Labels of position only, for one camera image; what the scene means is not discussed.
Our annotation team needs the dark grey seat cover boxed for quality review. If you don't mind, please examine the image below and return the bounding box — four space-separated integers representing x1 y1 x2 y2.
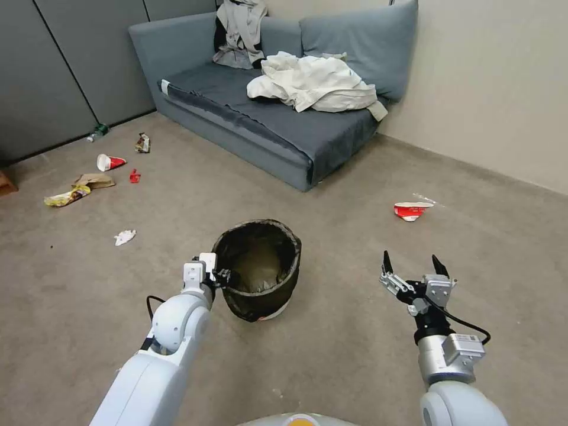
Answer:
159 66 382 187

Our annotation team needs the grey fabric sofa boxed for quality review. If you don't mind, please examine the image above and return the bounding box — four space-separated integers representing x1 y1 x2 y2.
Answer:
128 11 420 192

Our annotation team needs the red and white paper cup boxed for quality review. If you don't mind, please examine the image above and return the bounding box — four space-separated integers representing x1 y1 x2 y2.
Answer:
96 153 127 172

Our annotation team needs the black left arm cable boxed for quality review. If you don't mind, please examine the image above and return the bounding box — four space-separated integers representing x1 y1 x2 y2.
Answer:
146 294 170 327

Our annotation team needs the yellow snack bag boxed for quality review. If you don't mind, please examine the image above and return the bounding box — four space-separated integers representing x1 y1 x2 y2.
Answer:
43 184 92 208

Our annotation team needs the brown paper bag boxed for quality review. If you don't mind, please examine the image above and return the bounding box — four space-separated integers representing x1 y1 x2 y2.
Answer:
73 172 116 189

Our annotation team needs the trash can with black bag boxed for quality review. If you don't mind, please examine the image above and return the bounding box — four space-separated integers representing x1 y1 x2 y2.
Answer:
212 218 302 324

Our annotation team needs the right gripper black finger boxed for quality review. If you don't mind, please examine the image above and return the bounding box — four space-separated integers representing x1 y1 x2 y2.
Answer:
378 250 411 297
431 254 458 287

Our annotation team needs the crushed red paper cup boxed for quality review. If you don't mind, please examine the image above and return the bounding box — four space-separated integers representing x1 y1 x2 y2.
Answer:
393 202 435 222

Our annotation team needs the brown wooden furniture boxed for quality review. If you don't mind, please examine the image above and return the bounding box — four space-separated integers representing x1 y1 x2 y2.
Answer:
0 170 20 195

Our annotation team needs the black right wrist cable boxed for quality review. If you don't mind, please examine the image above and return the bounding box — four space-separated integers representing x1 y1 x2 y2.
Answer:
415 295 492 346

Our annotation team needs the grey crumpled garment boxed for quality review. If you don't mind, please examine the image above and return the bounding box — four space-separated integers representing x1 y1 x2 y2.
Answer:
212 0 269 70

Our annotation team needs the blue-grey sofa cushion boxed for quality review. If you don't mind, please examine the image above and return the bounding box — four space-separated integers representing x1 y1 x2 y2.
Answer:
299 0 419 103

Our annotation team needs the white crumpled sheet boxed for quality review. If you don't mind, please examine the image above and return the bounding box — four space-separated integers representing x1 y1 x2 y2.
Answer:
246 51 388 121

